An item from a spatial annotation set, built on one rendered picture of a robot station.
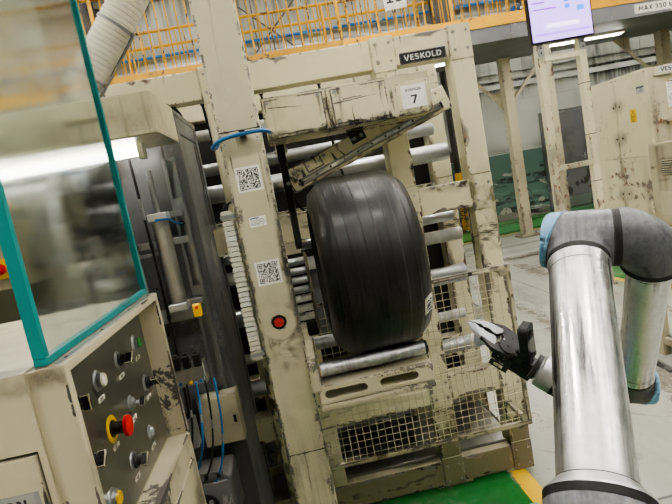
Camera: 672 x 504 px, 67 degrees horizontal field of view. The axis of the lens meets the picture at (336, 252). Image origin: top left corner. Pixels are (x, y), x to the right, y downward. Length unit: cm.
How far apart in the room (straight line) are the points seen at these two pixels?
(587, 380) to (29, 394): 83
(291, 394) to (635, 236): 108
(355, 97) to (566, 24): 373
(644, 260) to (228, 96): 115
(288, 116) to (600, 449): 141
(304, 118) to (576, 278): 114
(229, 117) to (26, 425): 102
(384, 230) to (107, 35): 115
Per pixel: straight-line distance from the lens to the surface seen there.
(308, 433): 175
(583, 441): 86
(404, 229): 143
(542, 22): 531
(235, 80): 161
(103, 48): 200
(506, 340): 147
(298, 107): 185
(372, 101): 188
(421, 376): 162
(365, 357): 159
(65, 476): 91
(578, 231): 110
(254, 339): 164
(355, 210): 144
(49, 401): 87
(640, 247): 113
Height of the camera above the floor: 145
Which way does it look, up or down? 7 degrees down
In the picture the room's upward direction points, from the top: 11 degrees counter-clockwise
